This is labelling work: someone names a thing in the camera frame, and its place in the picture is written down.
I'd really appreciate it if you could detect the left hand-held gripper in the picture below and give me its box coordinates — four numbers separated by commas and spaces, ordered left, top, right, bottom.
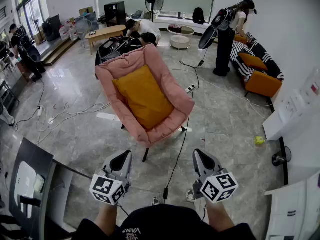
89, 150, 134, 206

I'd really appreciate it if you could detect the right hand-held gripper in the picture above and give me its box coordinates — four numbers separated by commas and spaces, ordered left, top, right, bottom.
192, 149, 240, 205

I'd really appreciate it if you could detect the person's left forearm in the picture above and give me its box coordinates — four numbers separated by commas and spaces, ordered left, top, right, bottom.
94, 202, 119, 236

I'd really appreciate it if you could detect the person's right forearm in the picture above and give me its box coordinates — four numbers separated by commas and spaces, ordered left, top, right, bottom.
204, 200, 236, 233

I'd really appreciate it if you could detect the orange striped sofa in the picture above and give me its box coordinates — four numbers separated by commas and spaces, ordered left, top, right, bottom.
229, 32, 285, 99

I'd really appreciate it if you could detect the person's right shoe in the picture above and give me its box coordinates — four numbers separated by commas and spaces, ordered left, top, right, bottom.
186, 188, 198, 202

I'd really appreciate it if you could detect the person's shoe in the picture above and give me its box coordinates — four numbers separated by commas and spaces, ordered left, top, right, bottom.
151, 196, 166, 207
186, 188, 198, 202

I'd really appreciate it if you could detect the person's left shoe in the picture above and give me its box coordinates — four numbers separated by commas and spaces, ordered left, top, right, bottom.
151, 196, 166, 207

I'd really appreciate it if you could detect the person's black shirt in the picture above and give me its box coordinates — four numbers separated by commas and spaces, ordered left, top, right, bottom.
72, 203, 257, 240

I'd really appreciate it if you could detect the dark grey side table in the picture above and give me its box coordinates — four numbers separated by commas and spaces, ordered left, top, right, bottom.
8, 137, 93, 240

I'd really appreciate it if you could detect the small white case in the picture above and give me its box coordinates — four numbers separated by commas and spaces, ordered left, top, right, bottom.
33, 173, 46, 194

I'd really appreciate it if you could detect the white drawer unit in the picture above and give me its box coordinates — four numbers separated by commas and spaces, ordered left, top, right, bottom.
264, 171, 320, 240

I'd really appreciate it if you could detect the pink padded folding chair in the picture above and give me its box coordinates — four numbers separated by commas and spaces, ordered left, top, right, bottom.
94, 43, 196, 163

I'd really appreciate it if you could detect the white flat device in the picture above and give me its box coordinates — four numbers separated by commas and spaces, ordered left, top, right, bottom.
13, 160, 38, 212

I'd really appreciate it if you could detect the white paper sheet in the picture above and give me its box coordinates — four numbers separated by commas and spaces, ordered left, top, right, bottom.
277, 88, 313, 125

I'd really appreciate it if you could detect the round white side table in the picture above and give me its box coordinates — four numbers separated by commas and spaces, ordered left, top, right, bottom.
166, 25, 195, 50

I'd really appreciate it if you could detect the oval wooden coffee table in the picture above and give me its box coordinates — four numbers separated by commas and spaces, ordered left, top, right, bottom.
84, 24, 127, 55

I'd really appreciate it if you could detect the brown wooden cabinet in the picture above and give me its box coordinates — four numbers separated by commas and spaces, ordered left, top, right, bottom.
16, 58, 33, 82

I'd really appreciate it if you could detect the dark red box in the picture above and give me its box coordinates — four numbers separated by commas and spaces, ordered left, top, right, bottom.
168, 23, 183, 34

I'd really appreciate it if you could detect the clear water jug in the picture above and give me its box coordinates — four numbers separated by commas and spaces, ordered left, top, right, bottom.
59, 25, 70, 41
68, 22, 79, 41

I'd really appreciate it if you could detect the black backpack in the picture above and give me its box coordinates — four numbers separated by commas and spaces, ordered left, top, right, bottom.
192, 7, 206, 25

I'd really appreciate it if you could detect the grey bag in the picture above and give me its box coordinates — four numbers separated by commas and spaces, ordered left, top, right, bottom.
131, 10, 151, 20

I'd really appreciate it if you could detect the black cabinet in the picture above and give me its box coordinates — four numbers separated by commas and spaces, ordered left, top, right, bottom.
103, 1, 126, 27

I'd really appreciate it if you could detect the dark washing machine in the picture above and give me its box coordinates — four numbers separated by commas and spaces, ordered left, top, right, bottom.
41, 14, 62, 43

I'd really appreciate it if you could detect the cardboard box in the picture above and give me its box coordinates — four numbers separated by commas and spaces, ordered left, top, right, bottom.
78, 6, 94, 17

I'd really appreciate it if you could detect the white cable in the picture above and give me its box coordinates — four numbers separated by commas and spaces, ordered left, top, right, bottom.
171, 68, 275, 121
36, 101, 111, 145

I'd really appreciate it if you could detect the black cable with adapter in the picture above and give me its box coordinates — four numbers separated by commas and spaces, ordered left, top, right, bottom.
179, 47, 208, 90

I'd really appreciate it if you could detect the white wire chair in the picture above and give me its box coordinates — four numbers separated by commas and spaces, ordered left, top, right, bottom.
74, 18, 94, 49

